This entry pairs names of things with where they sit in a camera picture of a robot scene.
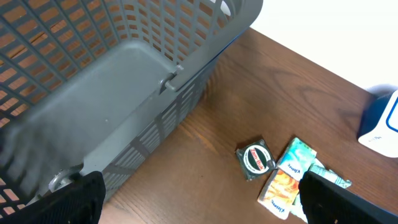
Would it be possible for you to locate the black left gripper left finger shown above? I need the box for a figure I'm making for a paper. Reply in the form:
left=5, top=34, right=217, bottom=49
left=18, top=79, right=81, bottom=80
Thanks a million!
left=1, top=171, right=106, bottom=224

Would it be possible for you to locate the dark grey plastic basket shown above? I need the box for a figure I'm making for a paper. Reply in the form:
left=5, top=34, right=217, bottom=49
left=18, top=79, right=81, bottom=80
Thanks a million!
left=1, top=0, right=263, bottom=223

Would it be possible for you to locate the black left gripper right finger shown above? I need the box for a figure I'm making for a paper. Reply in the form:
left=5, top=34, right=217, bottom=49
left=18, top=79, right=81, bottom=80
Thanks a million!
left=298, top=171, right=397, bottom=224

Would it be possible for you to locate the small orange snack box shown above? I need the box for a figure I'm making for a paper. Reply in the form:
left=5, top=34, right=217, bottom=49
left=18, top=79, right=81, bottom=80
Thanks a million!
left=257, top=169, right=299, bottom=220

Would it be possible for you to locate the dark green balm box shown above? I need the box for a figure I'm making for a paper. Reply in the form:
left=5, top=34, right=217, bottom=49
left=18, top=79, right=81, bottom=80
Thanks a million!
left=235, top=139, right=276, bottom=181

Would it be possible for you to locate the teal snack pack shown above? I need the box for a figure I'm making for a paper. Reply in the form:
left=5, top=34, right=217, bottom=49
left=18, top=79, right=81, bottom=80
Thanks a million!
left=290, top=158, right=352, bottom=223

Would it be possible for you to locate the white barcode scanner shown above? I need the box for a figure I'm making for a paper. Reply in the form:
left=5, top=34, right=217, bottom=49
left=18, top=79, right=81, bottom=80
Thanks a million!
left=358, top=90, right=397, bottom=158

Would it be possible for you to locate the small teal snack box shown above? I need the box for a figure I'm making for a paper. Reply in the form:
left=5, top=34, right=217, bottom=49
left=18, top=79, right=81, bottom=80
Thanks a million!
left=277, top=137, right=317, bottom=181

